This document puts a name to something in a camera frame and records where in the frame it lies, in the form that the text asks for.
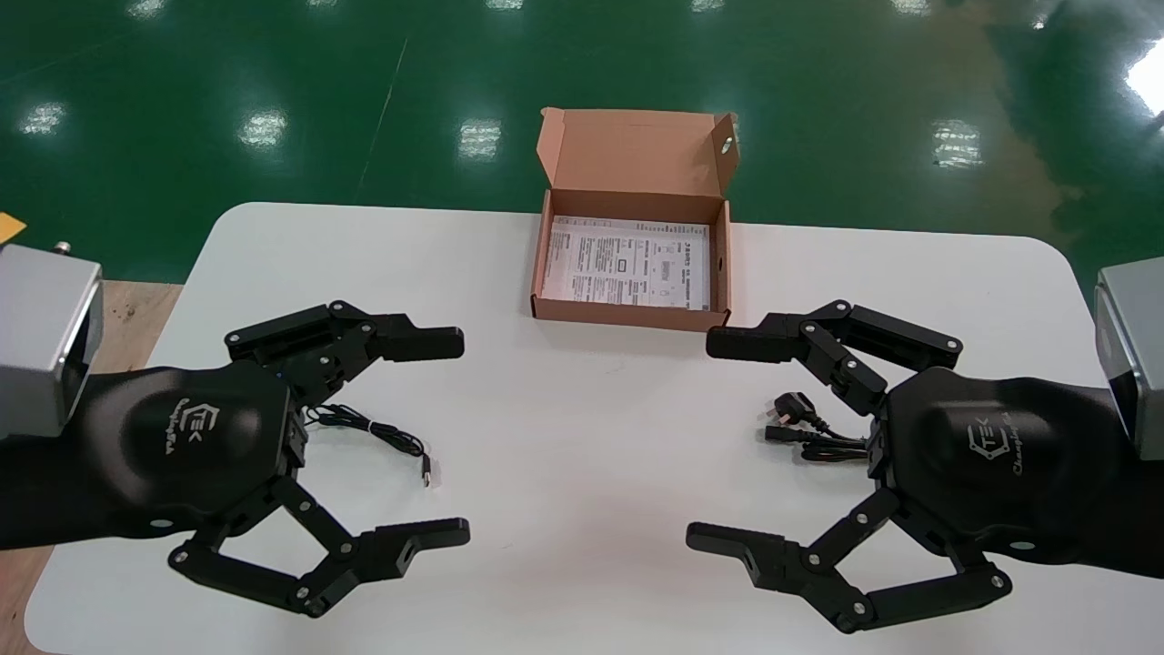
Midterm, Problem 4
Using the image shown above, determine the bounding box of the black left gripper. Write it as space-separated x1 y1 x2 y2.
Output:
64 300 472 620

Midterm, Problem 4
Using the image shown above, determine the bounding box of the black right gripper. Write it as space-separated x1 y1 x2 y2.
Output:
686 368 1164 635

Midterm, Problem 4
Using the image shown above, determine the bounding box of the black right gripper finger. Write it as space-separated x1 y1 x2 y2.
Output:
707 299 965 416

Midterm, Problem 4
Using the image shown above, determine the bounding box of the black wired computer mouse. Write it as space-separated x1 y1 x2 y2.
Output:
304 404 434 489

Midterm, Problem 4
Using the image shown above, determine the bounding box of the black power cable with plug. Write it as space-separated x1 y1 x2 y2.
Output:
763 391 876 461

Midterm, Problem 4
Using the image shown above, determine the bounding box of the brown cardboard storage box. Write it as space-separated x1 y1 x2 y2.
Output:
530 106 741 334

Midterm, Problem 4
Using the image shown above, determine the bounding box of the white printed instruction sheet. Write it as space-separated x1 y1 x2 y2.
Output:
543 215 711 312

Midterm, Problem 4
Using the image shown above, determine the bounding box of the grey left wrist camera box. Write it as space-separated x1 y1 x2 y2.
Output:
0 240 104 443

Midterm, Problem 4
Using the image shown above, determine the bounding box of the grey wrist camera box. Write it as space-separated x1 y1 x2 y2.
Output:
0 240 104 443
1095 259 1164 461

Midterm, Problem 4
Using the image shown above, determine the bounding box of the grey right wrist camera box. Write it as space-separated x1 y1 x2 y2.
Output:
1095 259 1164 461

